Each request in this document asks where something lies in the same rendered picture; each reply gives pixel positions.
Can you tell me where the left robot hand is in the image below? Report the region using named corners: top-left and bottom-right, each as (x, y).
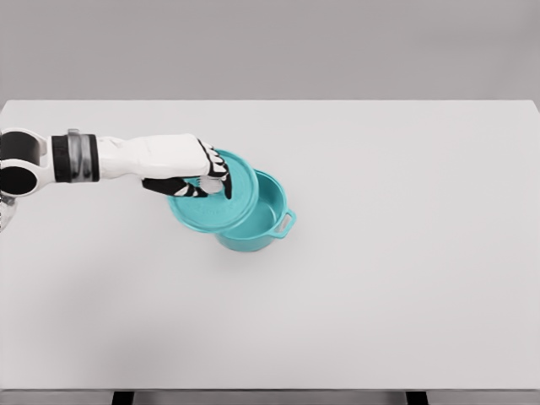
top-left (132, 133), bottom-right (233, 200)

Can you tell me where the teal pot lid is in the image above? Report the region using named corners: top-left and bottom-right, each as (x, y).
top-left (167, 148), bottom-right (259, 234)

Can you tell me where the teal pot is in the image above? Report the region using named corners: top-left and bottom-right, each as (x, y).
top-left (213, 169), bottom-right (297, 253)

